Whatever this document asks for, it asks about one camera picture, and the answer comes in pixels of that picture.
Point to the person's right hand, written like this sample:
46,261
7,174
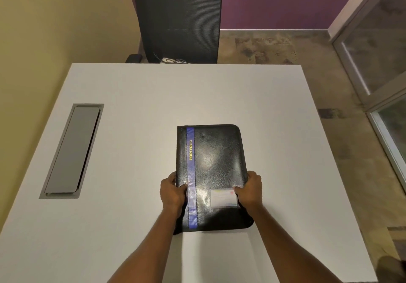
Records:
252,192

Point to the person's left hand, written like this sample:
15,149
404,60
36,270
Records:
171,195

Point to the person's left thumb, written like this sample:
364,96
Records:
181,189

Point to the person's right thumb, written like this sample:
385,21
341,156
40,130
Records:
239,192

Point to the black zippered folder blue stripe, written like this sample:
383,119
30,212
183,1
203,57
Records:
212,165

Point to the person's right forearm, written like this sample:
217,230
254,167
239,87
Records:
287,248

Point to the person's left forearm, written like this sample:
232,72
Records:
147,249

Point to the black mesh office chair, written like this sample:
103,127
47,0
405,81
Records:
179,18

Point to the white framed glass door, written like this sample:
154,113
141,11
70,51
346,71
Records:
372,57

